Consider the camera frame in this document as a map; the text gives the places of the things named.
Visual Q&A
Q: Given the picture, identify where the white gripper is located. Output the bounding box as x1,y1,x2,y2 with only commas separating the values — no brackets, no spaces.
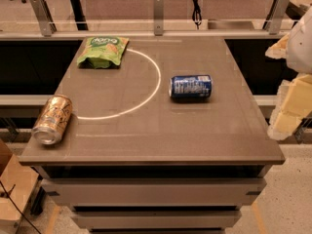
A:
265,7,312,140

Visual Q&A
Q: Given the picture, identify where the blue pepsi can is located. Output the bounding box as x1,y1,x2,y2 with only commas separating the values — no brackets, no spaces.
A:
169,75,213,98

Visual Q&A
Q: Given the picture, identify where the gold soda can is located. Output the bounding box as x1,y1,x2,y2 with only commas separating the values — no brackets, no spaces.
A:
31,95,72,145

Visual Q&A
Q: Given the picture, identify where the green chip bag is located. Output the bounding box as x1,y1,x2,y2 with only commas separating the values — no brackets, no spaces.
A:
77,36,129,69

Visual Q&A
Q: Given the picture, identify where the grey table drawer cabinet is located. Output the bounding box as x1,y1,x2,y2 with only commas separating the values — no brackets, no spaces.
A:
42,177,266,233

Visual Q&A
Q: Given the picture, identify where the black desk leg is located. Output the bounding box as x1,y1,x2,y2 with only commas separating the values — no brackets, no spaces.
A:
70,0,88,30

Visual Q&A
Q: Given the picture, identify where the cardboard box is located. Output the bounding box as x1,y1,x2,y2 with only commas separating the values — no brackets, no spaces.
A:
0,139,38,234

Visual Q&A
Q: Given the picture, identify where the right metal rail bracket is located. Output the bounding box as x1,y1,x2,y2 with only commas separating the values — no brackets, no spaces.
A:
267,0,290,34

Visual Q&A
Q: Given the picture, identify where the metal rail bracket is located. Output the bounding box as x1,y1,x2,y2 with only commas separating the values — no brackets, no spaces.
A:
29,0,57,36
153,0,164,36
267,0,290,34

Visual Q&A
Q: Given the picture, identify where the black hanging cable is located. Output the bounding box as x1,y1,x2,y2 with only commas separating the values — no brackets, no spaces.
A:
190,0,203,30

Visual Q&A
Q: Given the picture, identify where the middle metal rail bracket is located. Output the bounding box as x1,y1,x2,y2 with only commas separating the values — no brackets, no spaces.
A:
153,0,164,36

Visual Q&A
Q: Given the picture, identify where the left metal rail bracket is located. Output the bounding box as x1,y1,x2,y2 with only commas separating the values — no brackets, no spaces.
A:
29,0,57,36

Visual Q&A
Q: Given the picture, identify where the metal guard rail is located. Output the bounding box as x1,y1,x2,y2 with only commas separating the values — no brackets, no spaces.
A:
0,30,289,41

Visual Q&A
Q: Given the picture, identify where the black floor cable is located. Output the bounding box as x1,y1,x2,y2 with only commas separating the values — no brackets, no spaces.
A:
0,180,43,234

